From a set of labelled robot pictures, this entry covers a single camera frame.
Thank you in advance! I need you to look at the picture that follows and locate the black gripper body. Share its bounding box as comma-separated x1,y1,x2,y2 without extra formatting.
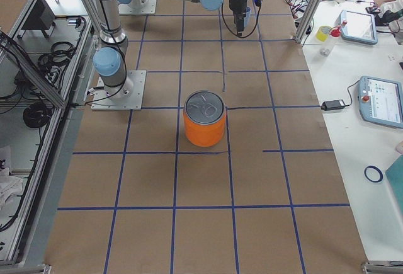
229,0,247,19

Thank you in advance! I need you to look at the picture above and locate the light blue plastic cup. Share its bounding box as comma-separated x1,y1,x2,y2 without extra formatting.
243,6,251,28

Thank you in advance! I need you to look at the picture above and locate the yellow tape roll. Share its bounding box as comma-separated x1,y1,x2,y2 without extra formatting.
315,25,331,42

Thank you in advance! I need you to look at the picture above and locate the clear bottle red cap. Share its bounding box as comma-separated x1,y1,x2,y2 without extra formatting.
319,25,341,56

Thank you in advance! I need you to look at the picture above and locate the orange can with silver lid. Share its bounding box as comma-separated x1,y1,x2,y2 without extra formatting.
183,91,226,147

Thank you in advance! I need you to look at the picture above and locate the teach pendant upper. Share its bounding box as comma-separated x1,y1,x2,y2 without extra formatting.
339,9,378,45

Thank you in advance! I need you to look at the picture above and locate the teach pendant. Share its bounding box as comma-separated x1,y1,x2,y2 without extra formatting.
339,9,378,45
358,76,402,128

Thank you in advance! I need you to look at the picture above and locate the small black power brick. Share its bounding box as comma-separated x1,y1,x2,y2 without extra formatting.
321,100,346,111

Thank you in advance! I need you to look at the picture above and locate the black controller device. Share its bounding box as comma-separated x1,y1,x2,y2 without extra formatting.
365,6,402,26

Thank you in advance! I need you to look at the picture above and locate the teach pendant lower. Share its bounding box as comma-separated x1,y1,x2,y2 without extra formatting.
358,76,402,128

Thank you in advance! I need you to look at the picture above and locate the white cloth rag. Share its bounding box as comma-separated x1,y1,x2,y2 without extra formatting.
0,146,25,199

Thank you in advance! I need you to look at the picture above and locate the blue tape ring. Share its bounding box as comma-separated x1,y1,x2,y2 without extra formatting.
364,166,383,183

